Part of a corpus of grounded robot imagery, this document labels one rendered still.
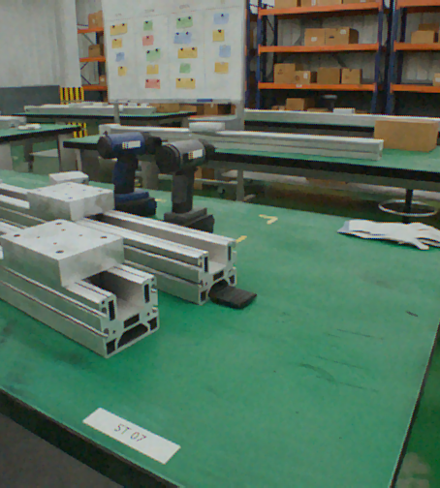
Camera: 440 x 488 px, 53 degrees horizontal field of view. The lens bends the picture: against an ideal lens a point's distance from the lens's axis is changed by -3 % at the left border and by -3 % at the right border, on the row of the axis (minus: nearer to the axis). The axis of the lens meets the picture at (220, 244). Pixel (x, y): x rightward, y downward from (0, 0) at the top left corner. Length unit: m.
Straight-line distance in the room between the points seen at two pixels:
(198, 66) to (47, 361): 3.59
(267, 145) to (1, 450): 1.76
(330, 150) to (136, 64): 2.63
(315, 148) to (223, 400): 1.85
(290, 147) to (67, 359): 1.85
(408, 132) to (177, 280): 2.03
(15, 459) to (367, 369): 0.99
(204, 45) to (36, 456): 3.38
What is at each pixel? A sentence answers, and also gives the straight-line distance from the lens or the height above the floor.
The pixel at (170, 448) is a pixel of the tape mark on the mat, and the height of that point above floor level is 0.78.
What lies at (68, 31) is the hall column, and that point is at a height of 2.10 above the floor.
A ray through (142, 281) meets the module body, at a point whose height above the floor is 0.86.
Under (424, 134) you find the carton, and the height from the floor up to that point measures 0.87.
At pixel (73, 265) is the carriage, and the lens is 0.63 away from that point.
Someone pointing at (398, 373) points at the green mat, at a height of 0.78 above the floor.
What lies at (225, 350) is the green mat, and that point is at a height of 0.78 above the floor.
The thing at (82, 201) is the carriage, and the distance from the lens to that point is 0.93.
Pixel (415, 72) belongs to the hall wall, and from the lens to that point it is 11.15.
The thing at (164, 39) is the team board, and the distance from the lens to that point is 4.27.
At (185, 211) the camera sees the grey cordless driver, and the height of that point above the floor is 0.85.
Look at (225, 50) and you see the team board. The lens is 3.92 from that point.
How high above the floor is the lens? 1.12
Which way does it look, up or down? 20 degrees down
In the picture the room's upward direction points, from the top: straight up
